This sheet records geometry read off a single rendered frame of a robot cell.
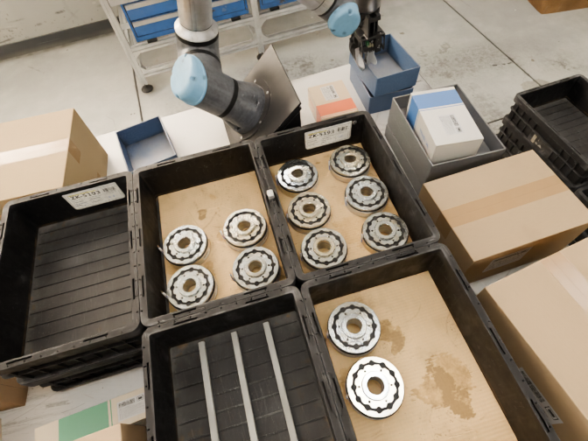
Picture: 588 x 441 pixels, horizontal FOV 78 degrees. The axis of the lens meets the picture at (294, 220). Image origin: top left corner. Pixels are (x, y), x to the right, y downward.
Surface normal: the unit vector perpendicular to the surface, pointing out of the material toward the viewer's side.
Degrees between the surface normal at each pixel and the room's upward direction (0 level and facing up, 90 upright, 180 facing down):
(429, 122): 0
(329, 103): 0
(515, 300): 0
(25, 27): 90
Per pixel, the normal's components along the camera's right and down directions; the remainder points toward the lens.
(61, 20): 0.33, 0.79
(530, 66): -0.07, -0.53
